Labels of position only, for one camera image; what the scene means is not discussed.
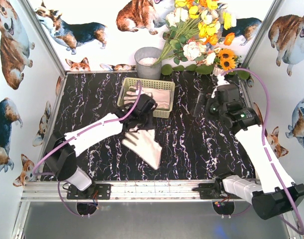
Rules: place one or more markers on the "small sunflower pot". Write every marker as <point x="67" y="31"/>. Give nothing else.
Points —
<point x="226" y="59"/>

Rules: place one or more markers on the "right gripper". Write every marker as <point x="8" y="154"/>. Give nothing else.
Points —
<point x="200" y="107"/>

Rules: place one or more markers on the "artificial flower bouquet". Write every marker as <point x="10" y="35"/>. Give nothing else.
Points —
<point x="194" y="29"/>

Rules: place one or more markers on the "white glove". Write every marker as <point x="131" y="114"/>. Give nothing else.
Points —
<point x="143" y="143"/>
<point x="160" y="96"/>

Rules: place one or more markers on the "grey metal bucket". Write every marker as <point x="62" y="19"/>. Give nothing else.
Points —
<point x="147" y="63"/>

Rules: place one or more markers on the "aluminium front frame rail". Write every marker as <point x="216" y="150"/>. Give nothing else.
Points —
<point x="124" y="191"/>

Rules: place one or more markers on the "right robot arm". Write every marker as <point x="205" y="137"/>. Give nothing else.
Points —
<point x="277" y="192"/>

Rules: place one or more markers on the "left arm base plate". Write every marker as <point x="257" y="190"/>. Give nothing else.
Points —
<point x="95" y="191"/>

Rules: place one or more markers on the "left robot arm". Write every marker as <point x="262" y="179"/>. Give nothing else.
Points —
<point x="63" y="149"/>

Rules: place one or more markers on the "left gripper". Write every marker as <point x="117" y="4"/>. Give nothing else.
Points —
<point x="138" y="122"/>

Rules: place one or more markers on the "pale green storage basket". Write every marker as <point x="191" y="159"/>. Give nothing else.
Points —
<point x="148" y="83"/>

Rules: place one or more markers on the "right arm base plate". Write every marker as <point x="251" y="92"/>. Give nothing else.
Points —
<point x="210" y="191"/>

